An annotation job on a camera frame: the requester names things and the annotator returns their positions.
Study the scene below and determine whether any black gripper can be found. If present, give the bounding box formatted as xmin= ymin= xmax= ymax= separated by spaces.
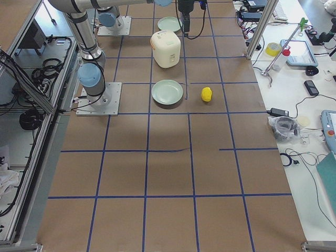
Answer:
xmin=177 ymin=0 xmax=195 ymax=36

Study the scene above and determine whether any green plate near arm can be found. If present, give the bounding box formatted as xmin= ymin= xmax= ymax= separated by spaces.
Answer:
xmin=151 ymin=79 xmax=183 ymax=105
xmin=157 ymin=17 xmax=183 ymax=32

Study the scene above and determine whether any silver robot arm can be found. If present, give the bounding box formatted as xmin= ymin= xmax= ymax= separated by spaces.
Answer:
xmin=97 ymin=6 xmax=124 ymax=32
xmin=50 ymin=1 xmax=173 ymax=66

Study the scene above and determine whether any white rice cooker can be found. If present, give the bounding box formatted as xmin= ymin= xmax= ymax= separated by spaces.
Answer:
xmin=150 ymin=30 xmax=181 ymax=68

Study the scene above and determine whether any yellow toy potato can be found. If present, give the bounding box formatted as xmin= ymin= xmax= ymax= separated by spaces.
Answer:
xmin=201 ymin=87 xmax=213 ymax=102

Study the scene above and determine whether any yellow tape roll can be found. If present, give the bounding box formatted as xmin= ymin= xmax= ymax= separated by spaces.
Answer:
xmin=265 ymin=43 xmax=282 ymax=57

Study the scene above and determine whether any red capped squeeze bottle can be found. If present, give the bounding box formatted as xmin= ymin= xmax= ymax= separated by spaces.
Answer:
xmin=272 ymin=47 xmax=290 ymax=72

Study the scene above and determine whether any metal rod with green clip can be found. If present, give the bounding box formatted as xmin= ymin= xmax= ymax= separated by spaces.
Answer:
xmin=260 ymin=17 xmax=308 ymax=76

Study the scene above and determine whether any blue teach pendant tablet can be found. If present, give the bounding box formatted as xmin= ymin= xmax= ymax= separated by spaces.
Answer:
xmin=286 ymin=40 xmax=318 ymax=67

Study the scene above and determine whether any black power adapter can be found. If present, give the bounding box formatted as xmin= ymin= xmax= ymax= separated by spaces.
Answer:
xmin=267 ymin=108 xmax=289 ymax=117

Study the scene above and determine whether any black phone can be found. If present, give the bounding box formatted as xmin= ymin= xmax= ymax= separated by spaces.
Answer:
xmin=304 ymin=80 xmax=319 ymax=96

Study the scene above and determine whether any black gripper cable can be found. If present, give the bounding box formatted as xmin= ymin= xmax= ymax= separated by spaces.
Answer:
xmin=175 ymin=2 xmax=207 ymax=40

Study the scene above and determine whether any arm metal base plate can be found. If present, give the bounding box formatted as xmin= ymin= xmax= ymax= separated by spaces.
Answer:
xmin=98 ymin=14 xmax=132 ymax=37
xmin=76 ymin=82 xmax=122 ymax=116

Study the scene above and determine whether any aluminium frame post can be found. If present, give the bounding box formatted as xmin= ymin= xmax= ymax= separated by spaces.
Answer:
xmin=245 ymin=0 xmax=278 ymax=60

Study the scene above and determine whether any bagged black cable bundle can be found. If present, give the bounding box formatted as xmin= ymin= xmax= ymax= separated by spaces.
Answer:
xmin=267 ymin=116 xmax=301 ymax=143

